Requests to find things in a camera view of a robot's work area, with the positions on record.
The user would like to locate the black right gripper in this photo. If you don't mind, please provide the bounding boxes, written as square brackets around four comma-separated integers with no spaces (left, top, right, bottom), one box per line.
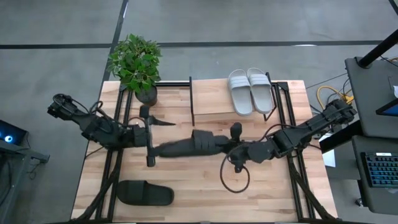
[219,122,249,174]

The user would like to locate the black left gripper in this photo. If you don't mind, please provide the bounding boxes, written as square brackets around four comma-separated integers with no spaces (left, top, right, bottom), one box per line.
[132,105,177,168]

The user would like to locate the black rubber slide sandal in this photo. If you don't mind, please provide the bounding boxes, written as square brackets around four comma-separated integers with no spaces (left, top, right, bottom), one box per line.
[116,179,175,207]
[155,129,233,158]

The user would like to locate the wooden shelf with black frame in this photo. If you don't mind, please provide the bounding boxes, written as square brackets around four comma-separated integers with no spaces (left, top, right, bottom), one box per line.
[188,72,279,127]

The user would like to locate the grey rubber slide sandal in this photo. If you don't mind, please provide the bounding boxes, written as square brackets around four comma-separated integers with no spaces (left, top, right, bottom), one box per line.
[228,68,253,116]
[247,67,274,114]

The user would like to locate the green potted plant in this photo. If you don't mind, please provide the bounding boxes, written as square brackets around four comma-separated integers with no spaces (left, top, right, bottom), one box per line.
[108,33,163,108]

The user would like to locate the white paper sheet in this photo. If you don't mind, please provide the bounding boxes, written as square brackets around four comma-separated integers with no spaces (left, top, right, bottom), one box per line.
[322,136,336,169]

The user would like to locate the black support beam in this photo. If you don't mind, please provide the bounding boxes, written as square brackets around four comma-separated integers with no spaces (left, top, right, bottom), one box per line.
[319,119,363,154]

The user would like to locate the grey metal stand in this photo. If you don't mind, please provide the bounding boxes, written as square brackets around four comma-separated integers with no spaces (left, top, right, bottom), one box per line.
[0,139,50,224]

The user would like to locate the black device with blue light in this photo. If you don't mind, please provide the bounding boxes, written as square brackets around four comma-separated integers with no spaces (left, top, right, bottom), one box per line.
[0,119,28,146]

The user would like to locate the dark grey monitor desk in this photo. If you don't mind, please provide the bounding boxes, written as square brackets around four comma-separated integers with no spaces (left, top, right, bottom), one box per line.
[344,57,398,139]

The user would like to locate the dark grey keyboard desk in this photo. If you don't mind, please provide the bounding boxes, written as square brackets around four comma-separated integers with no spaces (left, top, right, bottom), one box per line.
[351,135,398,216]

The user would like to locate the backlit computer keyboard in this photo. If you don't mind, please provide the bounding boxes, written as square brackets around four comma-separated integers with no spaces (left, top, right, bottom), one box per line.
[360,151,398,188]

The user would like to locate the monitor with blue screen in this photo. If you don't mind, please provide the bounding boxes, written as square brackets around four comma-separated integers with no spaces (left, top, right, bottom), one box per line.
[375,98,398,118]

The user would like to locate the black monitor stand pole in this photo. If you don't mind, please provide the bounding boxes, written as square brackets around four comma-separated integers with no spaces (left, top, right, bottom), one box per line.
[356,29,398,68]

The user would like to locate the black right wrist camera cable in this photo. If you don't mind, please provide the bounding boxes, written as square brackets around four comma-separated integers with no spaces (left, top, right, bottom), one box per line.
[220,151,251,194]

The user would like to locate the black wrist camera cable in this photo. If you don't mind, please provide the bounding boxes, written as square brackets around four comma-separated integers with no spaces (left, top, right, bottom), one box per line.
[52,93,105,118]
[220,151,251,194]

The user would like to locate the black aluminium rig frame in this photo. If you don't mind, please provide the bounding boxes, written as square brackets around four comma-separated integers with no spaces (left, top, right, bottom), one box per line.
[70,80,343,224]

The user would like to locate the black left wrist camera cable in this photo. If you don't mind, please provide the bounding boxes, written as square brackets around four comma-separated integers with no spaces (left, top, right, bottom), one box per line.
[52,93,105,118]

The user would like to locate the yellow cable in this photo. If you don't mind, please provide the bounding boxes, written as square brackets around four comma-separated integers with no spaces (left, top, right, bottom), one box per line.
[316,85,355,108]

